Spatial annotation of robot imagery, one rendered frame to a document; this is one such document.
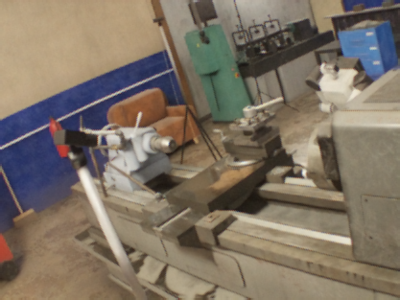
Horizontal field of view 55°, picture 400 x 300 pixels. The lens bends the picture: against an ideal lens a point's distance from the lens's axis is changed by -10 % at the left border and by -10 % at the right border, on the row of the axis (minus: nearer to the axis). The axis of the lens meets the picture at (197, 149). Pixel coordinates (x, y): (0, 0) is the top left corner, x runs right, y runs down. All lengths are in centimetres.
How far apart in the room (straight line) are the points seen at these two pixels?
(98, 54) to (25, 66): 111
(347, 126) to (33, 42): 498
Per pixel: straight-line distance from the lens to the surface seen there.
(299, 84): 690
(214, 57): 612
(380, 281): 131
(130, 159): 236
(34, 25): 577
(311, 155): 141
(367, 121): 109
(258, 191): 202
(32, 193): 567
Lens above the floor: 168
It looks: 17 degrees down
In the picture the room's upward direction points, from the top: 19 degrees counter-clockwise
